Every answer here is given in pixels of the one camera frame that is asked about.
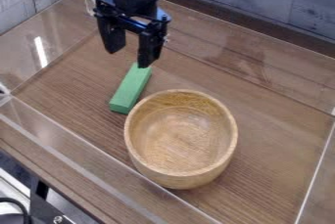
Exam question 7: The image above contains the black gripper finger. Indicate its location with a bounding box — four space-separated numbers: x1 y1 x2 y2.
97 18 126 54
138 22 168 68

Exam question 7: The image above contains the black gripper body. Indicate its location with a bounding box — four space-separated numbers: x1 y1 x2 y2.
94 0 170 33

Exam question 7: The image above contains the green rectangular block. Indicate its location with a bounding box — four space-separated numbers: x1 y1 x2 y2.
109 63 152 114

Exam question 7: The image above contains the round wooden bowl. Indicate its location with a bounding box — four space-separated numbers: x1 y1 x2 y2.
125 89 239 190

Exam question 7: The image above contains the clear acrylic corner bracket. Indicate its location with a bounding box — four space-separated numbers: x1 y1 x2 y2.
83 0 95 17

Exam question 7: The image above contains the clear acrylic enclosure wall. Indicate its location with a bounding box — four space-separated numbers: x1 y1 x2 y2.
0 0 335 224

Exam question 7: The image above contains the black table leg bracket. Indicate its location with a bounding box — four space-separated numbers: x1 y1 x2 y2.
28 179 77 224

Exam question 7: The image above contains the black cable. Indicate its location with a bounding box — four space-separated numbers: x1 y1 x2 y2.
0 197 31 224

